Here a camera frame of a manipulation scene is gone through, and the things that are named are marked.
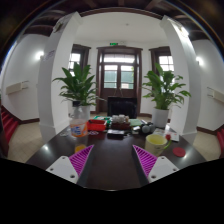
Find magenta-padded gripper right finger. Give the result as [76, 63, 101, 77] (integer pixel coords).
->
[130, 144, 180, 188]

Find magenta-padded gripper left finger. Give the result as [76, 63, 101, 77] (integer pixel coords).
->
[45, 144, 96, 188]

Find clear orange-label drink bottle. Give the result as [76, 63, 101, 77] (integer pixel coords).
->
[69, 100, 90, 138]

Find flat round red coaster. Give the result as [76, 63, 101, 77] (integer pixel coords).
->
[172, 146, 187, 158]

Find red plastic box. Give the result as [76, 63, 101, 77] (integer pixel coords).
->
[87, 118, 108, 132]

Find green book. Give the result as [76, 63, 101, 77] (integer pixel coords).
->
[128, 118, 144, 128]

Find flat black device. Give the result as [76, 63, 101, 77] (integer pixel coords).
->
[107, 129, 126, 137]

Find black office chair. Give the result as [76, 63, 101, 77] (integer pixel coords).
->
[107, 95, 138, 119]

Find potted plant in white pot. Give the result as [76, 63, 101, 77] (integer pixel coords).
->
[141, 62, 192, 129]
[52, 62, 106, 121]

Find red carpeted staircase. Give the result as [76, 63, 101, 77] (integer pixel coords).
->
[216, 128, 224, 158]
[0, 105, 19, 144]

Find dark wooden glazed door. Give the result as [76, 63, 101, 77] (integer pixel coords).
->
[96, 45, 144, 114]

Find dark wooden framed window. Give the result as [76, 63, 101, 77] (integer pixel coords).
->
[148, 46, 175, 76]
[68, 44, 92, 78]

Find pillar emergency light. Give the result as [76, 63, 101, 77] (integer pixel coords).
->
[53, 21, 64, 33]

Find cream mug with green handle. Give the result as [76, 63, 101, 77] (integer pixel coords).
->
[144, 133, 173, 157]

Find dark wooden stair post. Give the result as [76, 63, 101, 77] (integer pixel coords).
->
[0, 93, 9, 158]

